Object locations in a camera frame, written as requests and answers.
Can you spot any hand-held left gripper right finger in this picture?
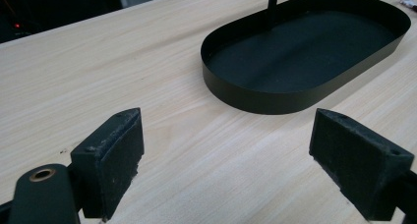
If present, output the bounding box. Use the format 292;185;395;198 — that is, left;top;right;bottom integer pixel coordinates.
309;107;415;222

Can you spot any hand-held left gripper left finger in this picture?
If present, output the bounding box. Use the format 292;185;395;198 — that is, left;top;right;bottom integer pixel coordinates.
70;107;146;222

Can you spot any black oval metal tray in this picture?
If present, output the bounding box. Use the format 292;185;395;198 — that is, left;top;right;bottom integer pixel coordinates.
200;0;412;116

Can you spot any black metal stand pole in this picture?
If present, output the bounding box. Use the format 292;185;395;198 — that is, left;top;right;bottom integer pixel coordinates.
266;0;281;28

